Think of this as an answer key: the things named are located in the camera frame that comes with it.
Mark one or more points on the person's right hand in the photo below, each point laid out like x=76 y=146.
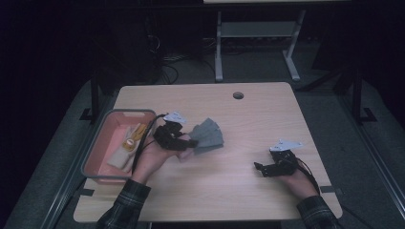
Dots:
x=299 y=184

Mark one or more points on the metal floor rail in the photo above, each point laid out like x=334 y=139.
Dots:
x=379 y=168
x=68 y=178

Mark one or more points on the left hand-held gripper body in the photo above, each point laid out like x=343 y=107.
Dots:
x=168 y=136

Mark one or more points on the black stand post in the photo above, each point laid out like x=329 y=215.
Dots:
x=357 y=98
x=94 y=98

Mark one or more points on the pink basket with grey rim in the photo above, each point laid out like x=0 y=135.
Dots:
x=106 y=140

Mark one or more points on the grey metal stand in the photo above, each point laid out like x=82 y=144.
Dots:
x=256 y=29

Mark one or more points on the person's left hand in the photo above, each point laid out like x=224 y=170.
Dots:
x=151 y=162

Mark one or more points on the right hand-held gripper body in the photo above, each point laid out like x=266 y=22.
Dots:
x=283 y=162

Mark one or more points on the dark tape strip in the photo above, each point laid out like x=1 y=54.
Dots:
x=86 y=192
x=331 y=190

